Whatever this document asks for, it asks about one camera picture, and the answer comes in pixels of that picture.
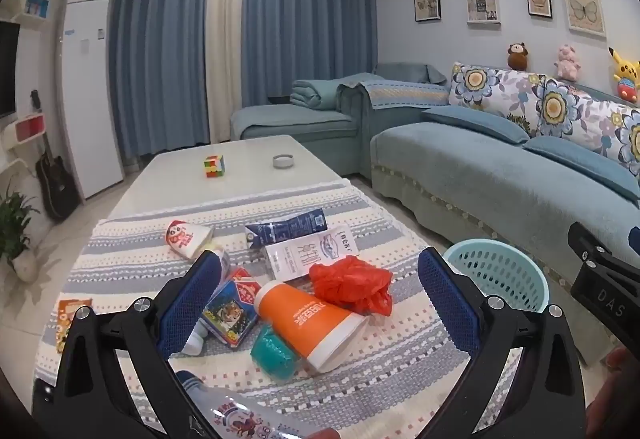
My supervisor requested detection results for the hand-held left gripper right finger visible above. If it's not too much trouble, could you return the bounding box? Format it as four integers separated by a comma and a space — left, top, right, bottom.
415, 246, 587, 439

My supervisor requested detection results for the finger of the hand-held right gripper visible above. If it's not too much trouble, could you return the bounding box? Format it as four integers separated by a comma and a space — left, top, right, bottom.
567, 221, 640, 270

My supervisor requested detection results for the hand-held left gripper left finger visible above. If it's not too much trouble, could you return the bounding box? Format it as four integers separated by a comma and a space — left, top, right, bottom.
32, 249, 223, 439

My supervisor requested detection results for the light blue plastic basket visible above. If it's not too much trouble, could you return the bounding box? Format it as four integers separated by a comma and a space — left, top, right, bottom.
442, 239, 548, 320

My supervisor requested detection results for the blue and white milk carton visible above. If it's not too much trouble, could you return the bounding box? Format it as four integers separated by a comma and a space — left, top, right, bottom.
245, 210, 328, 250

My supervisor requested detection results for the orange panda snack packet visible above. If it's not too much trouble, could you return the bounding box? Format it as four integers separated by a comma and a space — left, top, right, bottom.
56, 298, 94, 352

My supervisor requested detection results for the person's right hand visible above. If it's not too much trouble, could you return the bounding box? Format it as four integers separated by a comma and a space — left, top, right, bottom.
585, 346, 640, 439

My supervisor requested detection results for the white plastic bottle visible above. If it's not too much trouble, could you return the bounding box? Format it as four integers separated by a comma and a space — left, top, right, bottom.
181, 246, 232, 356

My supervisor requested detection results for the tiger print card box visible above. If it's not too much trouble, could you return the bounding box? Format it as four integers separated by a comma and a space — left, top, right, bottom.
202, 269, 261, 349

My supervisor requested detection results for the red and white paper cup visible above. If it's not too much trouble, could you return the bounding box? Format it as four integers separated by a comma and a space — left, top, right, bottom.
166, 220, 216, 261

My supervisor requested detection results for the striped woven tablecloth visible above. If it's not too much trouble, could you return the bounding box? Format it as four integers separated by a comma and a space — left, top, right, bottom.
32, 179, 526, 439

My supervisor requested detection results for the blue sofa pillow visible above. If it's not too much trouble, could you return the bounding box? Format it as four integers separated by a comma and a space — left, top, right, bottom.
522, 136, 640, 202
422, 106, 531, 144

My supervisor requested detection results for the teal crumpled wrapper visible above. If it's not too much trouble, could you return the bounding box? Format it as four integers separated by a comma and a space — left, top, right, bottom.
250, 324, 301, 381

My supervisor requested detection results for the red plastic bag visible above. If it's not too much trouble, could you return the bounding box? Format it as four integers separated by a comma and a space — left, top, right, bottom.
309, 255, 394, 317

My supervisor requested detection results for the floral sofa cushion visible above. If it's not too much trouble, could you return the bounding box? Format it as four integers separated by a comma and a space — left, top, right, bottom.
617, 111, 640, 177
532, 76, 640, 154
447, 62, 546, 117

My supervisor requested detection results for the orange and white cup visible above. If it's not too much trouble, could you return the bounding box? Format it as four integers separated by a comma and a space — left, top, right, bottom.
253, 280, 371, 374

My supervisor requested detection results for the clear water bottle blue cap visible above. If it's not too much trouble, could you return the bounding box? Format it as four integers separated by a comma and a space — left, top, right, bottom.
175, 370, 341, 439

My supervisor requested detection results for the teal sectional sofa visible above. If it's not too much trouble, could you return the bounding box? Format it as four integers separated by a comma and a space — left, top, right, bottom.
230, 63, 640, 367

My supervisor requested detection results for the white coffee table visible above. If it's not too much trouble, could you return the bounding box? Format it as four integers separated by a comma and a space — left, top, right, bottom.
107, 135, 351, 222

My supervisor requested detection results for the white printed box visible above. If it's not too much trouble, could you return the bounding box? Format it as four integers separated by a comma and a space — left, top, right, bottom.
264, 224, 358, 281

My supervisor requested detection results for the yellow plush toy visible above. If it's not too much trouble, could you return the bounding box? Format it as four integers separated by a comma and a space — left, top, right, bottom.
607, 47, 640, 104

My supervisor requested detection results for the pink pig plush toy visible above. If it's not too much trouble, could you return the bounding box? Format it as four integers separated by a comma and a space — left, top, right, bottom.
554, 44, 581, 82

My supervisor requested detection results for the black acoustic guitar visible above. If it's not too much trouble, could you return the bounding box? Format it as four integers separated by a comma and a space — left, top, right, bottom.
31, 90, 81, 221

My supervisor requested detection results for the green potted plant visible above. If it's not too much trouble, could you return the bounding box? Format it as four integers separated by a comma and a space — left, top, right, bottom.
0, 184, 41, 282

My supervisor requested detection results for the brown monkey plush toy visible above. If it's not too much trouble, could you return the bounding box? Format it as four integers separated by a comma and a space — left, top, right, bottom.
507, 42, 531, 71

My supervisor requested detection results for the teal striped armrest cover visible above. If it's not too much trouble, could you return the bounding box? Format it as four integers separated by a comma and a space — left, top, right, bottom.
336, 73, 451, 112

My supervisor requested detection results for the white refrigerator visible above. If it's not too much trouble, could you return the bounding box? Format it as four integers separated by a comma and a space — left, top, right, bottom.
60, 0, 126, 200

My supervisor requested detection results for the folded teal blanket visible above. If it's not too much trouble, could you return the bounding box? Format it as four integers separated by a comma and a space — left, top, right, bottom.
290, 78, 351, 112

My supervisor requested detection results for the blue curtain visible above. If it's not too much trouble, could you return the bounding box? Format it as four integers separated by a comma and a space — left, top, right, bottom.
95, 0, 226, 160
242, 0, 381, 140

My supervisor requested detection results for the white sheer curtain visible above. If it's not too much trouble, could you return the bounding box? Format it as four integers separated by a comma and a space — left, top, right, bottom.
205, 0, 251, 134

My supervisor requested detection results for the black television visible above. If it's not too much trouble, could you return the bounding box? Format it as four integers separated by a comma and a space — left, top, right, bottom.
0, 21, 21, 120

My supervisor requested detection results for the beige butterfly picture frame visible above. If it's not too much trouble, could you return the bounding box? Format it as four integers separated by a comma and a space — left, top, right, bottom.
564, 0, 607, 38

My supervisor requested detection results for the red and white wall shelf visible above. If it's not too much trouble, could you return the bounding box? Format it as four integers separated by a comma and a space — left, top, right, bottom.
15, 115, 47, 142

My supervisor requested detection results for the white picture frame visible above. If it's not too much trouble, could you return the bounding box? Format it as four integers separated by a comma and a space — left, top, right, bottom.
466, 0, 502, 26

